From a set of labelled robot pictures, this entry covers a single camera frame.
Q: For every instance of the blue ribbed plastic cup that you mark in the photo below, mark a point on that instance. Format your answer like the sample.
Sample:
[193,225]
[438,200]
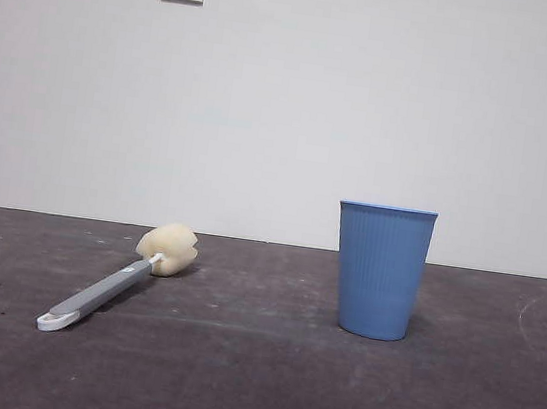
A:
[378,279]

